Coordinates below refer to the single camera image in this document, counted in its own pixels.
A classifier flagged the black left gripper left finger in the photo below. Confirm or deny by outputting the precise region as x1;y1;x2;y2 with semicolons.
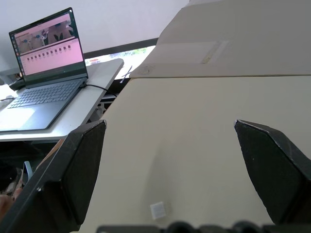
0;119;108;233

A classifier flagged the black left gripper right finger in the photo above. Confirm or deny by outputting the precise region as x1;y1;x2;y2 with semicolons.
233;119;311;225

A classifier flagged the grey side desk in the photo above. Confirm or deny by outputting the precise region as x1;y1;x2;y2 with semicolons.
0;58;125;142

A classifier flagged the small white square sticker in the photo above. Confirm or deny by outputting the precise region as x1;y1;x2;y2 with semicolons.
150;201;168;220

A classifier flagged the black power adapter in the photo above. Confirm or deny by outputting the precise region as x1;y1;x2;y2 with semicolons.
8;79;26;91

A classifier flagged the dark grey open laptop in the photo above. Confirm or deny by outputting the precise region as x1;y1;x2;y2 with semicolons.
0;7;88;132

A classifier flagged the blue pen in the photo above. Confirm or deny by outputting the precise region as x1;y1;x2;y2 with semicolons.
120;65;133;84

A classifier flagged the beige cardboard box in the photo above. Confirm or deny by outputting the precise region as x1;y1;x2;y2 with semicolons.
129;0;311;79

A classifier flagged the black laptop power cable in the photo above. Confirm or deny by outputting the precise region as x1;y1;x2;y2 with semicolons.
82;82;109;93

